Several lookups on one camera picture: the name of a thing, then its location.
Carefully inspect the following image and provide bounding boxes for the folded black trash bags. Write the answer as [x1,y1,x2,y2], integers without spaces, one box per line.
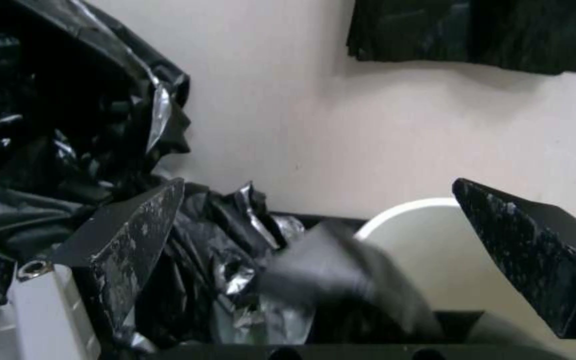
[346,0,576,76]

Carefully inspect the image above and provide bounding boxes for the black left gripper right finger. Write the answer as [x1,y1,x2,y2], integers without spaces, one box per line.
[451,177,576,341]

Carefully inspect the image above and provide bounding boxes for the black plastic trash bag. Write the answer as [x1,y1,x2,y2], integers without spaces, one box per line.
[0,0,444,350]

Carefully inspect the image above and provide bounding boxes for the white round trash bin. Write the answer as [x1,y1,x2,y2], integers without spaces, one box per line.
[352,197,576,341]

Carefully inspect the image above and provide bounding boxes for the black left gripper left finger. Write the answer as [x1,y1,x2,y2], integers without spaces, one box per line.
[7,177,186,360]

